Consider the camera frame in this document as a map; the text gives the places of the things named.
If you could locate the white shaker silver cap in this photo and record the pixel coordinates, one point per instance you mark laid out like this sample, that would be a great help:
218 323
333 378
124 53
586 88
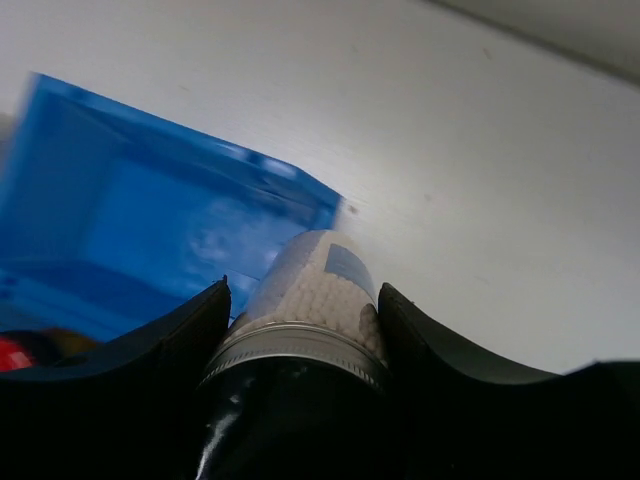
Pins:
297 388

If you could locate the blue plastic divided bin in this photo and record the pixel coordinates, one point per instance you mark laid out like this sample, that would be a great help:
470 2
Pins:
112 217

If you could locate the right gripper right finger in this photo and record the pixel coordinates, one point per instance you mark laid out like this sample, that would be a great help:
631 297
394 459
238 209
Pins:
474 414

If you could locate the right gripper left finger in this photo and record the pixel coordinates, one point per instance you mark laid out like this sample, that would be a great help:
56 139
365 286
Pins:
114 412

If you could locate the red-lid sauce jar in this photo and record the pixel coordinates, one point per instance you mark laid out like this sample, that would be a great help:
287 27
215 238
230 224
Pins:
22 349

